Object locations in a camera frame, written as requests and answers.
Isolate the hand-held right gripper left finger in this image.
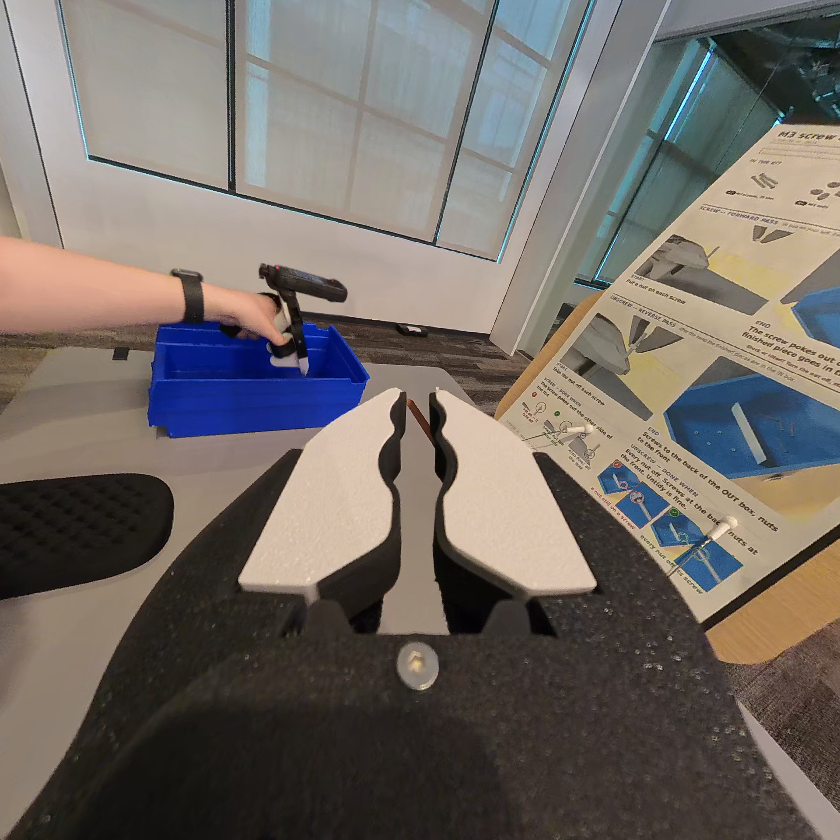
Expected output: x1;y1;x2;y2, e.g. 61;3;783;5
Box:
236;387;408;636

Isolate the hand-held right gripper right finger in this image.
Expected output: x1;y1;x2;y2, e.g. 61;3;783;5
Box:
430;387;599;636

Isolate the person's left hand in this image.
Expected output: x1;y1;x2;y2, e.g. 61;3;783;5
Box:
200;287;293;347

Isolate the person's left forearm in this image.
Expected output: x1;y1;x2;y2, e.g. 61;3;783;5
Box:
0;235;191;334

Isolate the white framed window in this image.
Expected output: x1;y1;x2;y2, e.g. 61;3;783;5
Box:
0;0;657;355

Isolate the wooden poster board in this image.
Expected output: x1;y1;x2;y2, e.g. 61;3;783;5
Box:
493;292;840;665

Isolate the black wristwatch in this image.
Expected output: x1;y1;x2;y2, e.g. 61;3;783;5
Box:
169;268;206;326

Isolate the blue plastic bin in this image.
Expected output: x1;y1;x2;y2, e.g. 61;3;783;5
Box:
147;320;371;439

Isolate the printed instruction poster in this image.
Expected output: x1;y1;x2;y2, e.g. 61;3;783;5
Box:
505;121;840;624

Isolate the black textured pad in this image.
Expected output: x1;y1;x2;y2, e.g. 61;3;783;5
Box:
0;472;175;601

